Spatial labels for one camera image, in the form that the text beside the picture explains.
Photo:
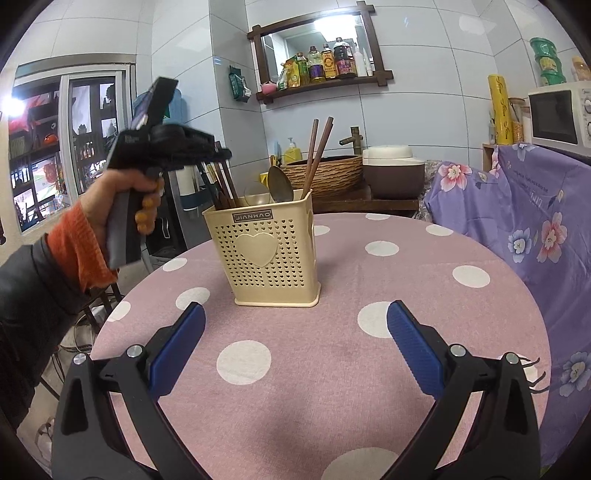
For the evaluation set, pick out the white microwave oven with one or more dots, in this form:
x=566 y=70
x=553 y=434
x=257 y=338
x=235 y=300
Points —
x=554 y=117

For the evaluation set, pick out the wooden crate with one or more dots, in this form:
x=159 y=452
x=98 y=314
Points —
x=488 y=159

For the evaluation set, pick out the blue water jug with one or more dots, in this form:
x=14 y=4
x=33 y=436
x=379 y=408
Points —
x=176 y=108

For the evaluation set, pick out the yellow green pouch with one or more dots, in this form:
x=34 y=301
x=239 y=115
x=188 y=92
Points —
x=288 y=76

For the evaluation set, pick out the glass jar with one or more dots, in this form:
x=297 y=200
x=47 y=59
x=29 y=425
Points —
x=518 y=127

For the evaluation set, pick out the dark chopstick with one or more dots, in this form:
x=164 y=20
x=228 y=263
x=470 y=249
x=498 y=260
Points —
x=213 y=194

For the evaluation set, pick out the yellow label amber bottle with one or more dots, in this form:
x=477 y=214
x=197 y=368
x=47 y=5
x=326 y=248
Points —
x=329 y=64

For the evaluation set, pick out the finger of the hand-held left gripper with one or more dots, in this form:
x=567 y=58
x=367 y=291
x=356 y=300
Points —
x=220 y=154

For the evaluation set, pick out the brown white rice cooker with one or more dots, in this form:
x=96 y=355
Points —
x=392 y=177

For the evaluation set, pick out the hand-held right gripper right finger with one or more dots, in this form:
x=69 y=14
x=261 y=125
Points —
x=415 y=350

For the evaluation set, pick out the purple floral cloth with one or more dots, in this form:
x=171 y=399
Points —
x=508 y=207

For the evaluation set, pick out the pink polka dot tablecloth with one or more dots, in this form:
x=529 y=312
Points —
x=323 y=369

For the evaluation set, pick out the short yellow roll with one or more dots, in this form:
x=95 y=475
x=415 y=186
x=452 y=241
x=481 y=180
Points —
x=501 y=108

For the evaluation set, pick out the person's left hand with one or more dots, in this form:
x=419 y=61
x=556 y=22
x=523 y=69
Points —
x=99 y=203

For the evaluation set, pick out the cream perforated utensil holder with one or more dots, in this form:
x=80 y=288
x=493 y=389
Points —
x=277 y=277

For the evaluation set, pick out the metal spoon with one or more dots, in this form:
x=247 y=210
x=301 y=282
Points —
x=280 y=184
x=256 y=198

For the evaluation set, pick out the purple label oil bottle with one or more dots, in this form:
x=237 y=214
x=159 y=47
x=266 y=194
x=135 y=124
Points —
x=316 y=69

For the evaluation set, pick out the pink bowl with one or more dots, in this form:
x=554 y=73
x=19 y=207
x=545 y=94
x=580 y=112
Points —
x=268 y=87

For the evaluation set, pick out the black water dispenser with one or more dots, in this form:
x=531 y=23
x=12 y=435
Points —
x=178 y=230

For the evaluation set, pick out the dark wooden side table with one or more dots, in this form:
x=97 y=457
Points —
x=360 y=205

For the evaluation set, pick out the woven basket basin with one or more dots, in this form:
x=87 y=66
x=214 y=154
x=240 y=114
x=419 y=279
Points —
x=341 y=175

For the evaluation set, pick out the yellow soap bottle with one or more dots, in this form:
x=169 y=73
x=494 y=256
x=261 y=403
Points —
x=292 y=154

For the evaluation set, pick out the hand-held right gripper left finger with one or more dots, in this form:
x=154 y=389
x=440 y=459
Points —
x=178 y=350

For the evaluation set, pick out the green label bottle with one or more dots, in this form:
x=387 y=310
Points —
x=302 y=71

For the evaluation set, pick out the person's left forearm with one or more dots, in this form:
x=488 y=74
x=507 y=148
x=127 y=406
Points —
x=27 y=300

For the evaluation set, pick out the bamboo faucet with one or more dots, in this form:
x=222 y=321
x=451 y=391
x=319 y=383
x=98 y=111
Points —
x=354 y=138

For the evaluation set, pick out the small white bottle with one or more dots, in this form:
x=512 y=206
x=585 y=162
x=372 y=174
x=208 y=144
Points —
x=370 y=64

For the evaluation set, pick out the sliding window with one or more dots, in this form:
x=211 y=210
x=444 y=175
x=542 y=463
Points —
x=46 y=138

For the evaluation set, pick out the dark sauce bottle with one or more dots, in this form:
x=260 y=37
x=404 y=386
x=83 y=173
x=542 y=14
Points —
x=345 y=62

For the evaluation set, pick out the wooden framed mirror shelf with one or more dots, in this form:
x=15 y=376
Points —
x=295 y=41

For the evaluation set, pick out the green hanging packet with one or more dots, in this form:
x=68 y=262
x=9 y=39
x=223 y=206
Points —
x=239 y=85

